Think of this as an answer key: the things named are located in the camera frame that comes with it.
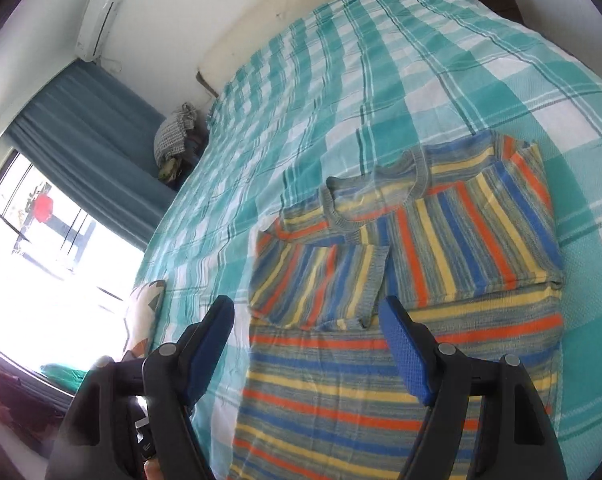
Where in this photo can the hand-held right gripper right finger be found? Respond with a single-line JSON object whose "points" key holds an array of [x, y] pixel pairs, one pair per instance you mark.
{"points": [[406, 350]]}

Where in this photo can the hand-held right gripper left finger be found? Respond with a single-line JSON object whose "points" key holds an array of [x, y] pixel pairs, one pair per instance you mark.
{"points": [[211, 350]]}

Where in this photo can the striped knit sweater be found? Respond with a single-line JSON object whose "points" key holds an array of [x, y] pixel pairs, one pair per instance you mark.
{"points": [[456, 240]]}

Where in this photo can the pile of folded clothes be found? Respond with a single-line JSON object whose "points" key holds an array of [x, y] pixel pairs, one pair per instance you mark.
{"points": [[173, 135]]}

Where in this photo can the patterned cushion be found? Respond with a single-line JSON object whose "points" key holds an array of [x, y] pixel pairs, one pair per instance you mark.
{"points": [[143, 315]]}

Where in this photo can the window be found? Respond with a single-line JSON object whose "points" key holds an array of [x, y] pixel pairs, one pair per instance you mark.
{"points": [[56, 270]]}

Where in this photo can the red hanging cloth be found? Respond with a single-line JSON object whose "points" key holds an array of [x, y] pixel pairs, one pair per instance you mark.
{"points": [[43, 208]]}

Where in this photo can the blue curtain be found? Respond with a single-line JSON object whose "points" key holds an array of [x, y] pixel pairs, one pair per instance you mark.
{"points": [[91, 125]]}

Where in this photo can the teal checkered bed blanket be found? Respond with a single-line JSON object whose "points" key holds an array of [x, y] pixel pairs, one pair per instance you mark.
{"points": [[381, 85]]}

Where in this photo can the cream padded headboard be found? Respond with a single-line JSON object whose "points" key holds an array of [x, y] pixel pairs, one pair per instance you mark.
{"points": [[261, 35]]}

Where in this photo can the white air conditioner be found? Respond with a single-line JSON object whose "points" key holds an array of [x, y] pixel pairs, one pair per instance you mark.
{"points": [[98, 22]]}

